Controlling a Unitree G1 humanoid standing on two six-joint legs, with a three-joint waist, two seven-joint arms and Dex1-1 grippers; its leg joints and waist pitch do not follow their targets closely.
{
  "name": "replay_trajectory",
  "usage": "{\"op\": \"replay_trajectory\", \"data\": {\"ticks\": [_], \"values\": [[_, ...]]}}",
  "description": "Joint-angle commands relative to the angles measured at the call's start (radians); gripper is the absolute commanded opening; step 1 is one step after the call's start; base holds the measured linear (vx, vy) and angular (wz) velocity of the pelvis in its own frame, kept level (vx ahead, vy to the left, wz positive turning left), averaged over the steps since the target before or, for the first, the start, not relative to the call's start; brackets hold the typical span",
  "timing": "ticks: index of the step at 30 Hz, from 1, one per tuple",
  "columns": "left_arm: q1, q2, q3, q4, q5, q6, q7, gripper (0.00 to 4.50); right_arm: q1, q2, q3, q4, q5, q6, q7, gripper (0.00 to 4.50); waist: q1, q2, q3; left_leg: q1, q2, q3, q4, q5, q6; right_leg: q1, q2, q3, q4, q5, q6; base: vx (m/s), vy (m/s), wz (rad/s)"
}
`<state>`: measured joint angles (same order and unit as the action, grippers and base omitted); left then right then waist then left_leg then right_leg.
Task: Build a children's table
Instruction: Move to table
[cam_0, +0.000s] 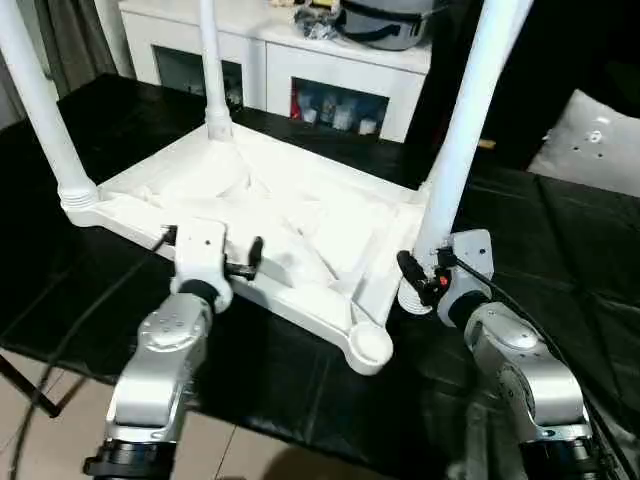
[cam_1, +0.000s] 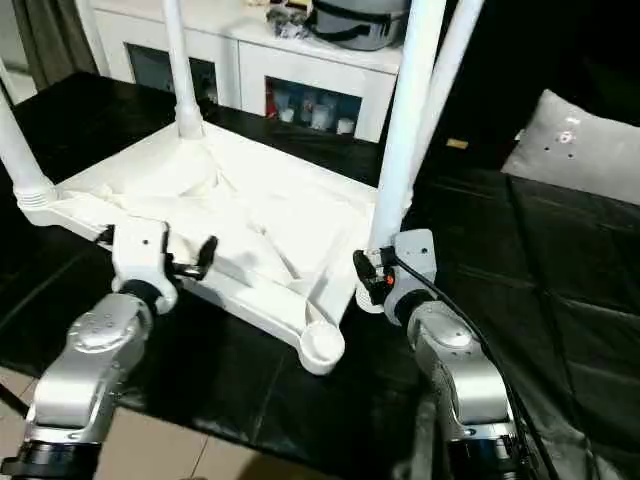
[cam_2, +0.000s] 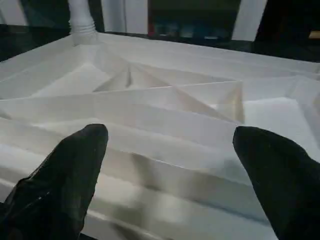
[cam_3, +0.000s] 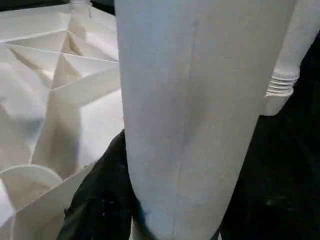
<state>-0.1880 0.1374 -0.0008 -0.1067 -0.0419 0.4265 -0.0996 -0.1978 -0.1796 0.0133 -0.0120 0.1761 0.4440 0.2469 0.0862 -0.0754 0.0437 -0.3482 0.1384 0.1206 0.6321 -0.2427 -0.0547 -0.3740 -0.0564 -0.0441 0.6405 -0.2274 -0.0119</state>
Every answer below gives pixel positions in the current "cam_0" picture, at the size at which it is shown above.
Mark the black box with gold label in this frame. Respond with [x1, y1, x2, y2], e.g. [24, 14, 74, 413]
[407, 0, 621, 174]

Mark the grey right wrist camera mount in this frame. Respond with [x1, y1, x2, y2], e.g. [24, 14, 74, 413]
[434, 228, 496, 329]

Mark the grey curtain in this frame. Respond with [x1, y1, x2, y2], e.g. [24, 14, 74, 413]
[34, 0, 136, 96]

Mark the grey round pot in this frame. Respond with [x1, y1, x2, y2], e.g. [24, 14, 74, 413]
[339, 0, 451, 51]

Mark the black metal table leg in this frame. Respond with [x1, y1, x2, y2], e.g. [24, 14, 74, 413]
[0, 349, 86, 419]

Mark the white glass-door cabinet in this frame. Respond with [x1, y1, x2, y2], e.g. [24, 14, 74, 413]
[119, 0, 434, 144]

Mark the white plastic table top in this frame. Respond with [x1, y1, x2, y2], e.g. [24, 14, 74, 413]
[59, 122, 434, 376]

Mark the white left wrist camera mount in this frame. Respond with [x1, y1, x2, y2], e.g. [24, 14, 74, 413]
[169, 217, 235, 314]

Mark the white pillow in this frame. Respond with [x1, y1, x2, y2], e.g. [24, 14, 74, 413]
[527, 88, 640, 199]

